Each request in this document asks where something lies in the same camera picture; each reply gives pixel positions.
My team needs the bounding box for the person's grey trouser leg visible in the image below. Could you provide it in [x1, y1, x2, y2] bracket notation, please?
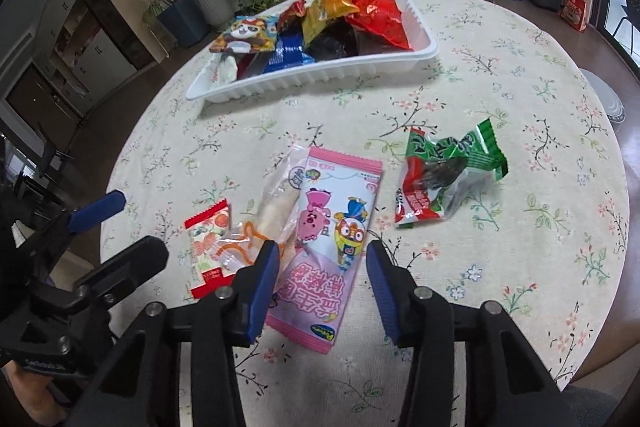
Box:
[561, 383, 622, 427]

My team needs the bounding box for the person's left hand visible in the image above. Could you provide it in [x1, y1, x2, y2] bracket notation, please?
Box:
[2, 368, 69, 424]

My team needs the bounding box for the white ribbed plant pot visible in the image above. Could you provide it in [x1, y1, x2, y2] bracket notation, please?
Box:
[196, 0, 237, 31]

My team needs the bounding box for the red foil snack packet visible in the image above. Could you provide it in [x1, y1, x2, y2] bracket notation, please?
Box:
[277, 0, 309, 31]

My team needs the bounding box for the green and red seaweed packet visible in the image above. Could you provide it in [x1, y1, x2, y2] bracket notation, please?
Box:
[393, 118, 509, 230]

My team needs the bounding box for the large red snack bag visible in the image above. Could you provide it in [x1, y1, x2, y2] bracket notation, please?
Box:
[344, 0, 413, 52]

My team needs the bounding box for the red and white strawberry packet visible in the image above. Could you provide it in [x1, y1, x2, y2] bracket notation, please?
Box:
[183, 199, 234, 301]

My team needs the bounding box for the white snack packet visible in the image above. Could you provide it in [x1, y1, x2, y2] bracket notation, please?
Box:
[214, 53, 239, 84]

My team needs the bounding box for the light blue cartoon snack packet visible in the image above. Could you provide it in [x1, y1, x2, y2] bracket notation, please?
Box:
[208, 14, 279, 56]

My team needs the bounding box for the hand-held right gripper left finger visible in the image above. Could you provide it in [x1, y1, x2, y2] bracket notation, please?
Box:
[65, 239, 281, 427]

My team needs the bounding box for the floral tablecloth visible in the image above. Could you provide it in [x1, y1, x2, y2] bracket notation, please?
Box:
[99, 0, 632, 427]

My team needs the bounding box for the black snack packet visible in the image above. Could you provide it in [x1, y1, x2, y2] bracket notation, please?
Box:
[305, 19, 361, 60]

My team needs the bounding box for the pink cartoon snack packet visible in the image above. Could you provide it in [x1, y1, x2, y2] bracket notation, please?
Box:
[265, 146, 384, 354]

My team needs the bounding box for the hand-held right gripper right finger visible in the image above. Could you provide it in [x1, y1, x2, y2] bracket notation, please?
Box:
[366, 239, 566, 427]

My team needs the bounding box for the brown wooden cabinet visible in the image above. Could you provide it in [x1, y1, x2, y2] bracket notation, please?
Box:
[0, 0, 167, 124]

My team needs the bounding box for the dark square plant pot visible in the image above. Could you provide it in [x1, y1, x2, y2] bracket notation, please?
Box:
[156, 0, 212, 49]

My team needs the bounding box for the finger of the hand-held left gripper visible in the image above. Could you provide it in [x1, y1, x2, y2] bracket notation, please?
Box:
[20, 190, 127, 269]
[75, 235, 169, 309]

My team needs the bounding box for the clear rice cracker packet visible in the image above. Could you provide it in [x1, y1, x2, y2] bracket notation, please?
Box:
[210, 143, 309, 279]

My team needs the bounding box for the white plastic tray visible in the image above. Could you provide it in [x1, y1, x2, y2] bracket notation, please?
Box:
[186, 0, 440, 104]

